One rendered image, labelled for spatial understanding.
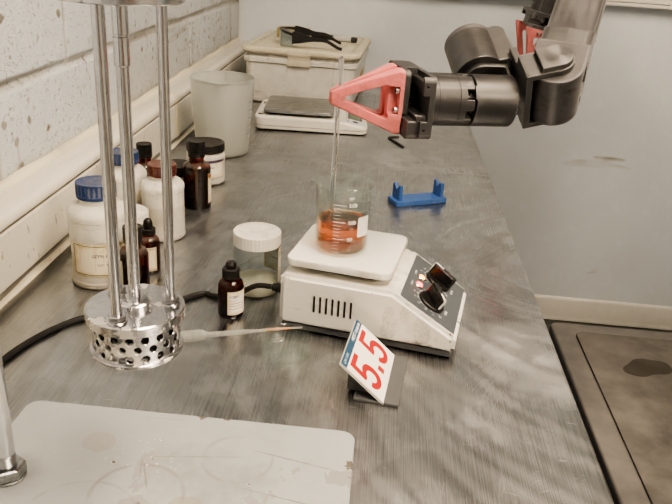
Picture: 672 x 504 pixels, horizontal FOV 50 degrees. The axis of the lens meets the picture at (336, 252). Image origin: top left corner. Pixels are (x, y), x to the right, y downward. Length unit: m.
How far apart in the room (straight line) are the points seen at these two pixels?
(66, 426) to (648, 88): 2.05
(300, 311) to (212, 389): 0.15
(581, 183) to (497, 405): 1.75
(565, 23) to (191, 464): 0.61
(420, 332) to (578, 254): 1.78
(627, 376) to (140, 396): 1.14
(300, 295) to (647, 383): 0.99
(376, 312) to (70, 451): 0.34
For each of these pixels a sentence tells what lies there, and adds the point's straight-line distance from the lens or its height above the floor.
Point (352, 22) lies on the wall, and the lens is 2.28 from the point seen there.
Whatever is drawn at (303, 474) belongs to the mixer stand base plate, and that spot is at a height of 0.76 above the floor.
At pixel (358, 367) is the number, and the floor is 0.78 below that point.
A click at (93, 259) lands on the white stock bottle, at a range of 0.92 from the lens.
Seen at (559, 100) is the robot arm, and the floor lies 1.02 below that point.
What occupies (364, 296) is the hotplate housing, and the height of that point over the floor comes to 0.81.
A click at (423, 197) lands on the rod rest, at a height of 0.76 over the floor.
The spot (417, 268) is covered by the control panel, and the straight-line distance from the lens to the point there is 0.86.
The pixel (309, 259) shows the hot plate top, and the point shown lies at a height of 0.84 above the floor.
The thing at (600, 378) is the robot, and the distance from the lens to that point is 1.61.
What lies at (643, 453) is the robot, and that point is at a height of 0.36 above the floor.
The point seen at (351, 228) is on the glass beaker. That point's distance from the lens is 0.79.
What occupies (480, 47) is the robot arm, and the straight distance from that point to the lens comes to 0.86.
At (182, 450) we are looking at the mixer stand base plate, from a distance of 0.65.
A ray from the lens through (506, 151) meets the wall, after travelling 2.37.
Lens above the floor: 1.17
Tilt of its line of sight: 24 degrees down
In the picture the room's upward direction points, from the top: 4 degrees clockwise
